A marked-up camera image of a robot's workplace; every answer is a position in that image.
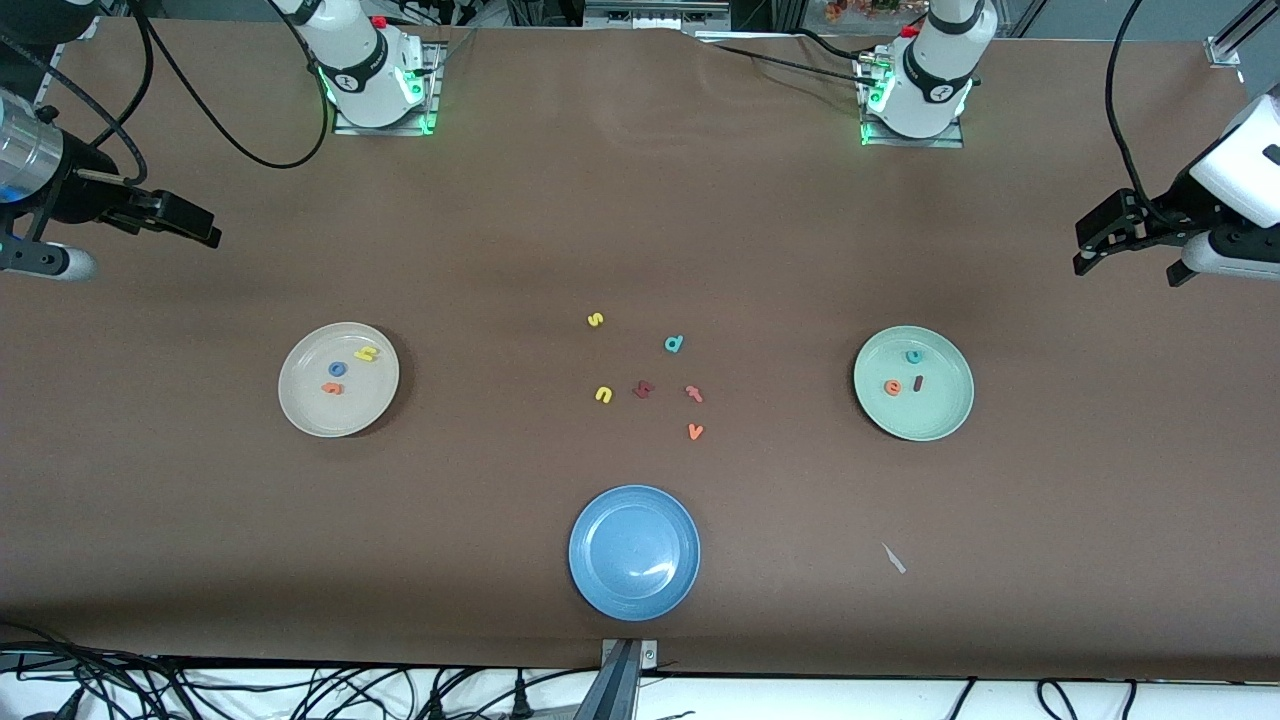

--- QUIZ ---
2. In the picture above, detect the black table cable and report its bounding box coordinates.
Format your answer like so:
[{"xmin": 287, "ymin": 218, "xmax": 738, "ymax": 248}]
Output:
[
  {"xmin": 790, "ymin": 28, "xmax": 871, "ymax": 63},
  {"xmin": 695, "ymin": 40, "xmax": 881, "ymax": 86}
]

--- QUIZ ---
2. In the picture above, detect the grey metal equipment box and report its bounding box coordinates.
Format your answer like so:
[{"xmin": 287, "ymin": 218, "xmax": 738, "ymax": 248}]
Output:
[{"xmin": 583, "ymin": 0, "xmax": 733, "ymax": 31}]

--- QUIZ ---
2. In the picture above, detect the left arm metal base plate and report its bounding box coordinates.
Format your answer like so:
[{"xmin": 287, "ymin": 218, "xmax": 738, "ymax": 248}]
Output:
[{"xmin": 855, "ymin": 50, "xmax": 966, "ymax": 149}]

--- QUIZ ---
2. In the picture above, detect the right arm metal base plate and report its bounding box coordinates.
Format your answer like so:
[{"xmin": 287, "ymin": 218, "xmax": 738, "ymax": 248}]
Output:
[{"xmin": 333, "ymin": 40, "xmax": 443, "ymax": 136}]

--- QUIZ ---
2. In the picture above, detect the beige round plate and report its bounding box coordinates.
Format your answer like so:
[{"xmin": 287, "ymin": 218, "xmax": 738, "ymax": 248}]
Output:
[{"xmin": 278, "ymin": 322, "xmax": 401, "ymax": 439}]

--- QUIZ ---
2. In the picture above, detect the aluminium frame profile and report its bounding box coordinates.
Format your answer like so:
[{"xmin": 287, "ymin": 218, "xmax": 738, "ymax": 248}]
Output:
[{"xmin": 1205, "ymin": 0, "xmax": 1280, "ymax": 69}]

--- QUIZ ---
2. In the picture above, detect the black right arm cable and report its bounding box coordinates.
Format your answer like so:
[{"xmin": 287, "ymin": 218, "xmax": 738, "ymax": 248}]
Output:
[{"xmin": 0, "ymin": 0, "xmax": 331, "ymax": 201}]

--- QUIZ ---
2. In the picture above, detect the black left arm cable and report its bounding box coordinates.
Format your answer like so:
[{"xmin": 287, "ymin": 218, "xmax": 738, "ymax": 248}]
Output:
[{"xmin": 1103, "ymin": 0, "xmax": 1191, "ymax": 226}]

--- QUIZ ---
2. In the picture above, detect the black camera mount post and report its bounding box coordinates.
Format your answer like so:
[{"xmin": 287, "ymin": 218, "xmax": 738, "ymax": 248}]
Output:
[{"xmin": 572, "ymin": 640, "xmax": 641, "ymax": 720}]

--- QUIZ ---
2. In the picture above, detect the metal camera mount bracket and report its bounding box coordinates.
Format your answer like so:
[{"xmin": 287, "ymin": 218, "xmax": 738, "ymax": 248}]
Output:
[{"xmin": 600, "ymin": 638, "xmax": 660, "ymax": 671}]

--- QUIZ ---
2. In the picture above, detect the green round plate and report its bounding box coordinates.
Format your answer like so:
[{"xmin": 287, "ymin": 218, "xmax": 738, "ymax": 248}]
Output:
[{"xmin": 853, "ymin": 326, "xmax": 975, "ymax": 443}]

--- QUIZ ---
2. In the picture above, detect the blue round plate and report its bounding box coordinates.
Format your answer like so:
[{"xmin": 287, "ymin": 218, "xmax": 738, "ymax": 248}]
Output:
[{"xmin": 568, "ymin": 485, "xmax": 702, "ymax": 623}]

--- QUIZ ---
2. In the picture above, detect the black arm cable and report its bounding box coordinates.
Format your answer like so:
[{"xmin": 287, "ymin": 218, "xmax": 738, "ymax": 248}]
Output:
[
  {"xmin": 1103, "ymin": 0, "xmax": 1191, "ymax": 226},
  {"xmin": 0, "ymin": 0, "xmax": 331, "ymax": 201}
]

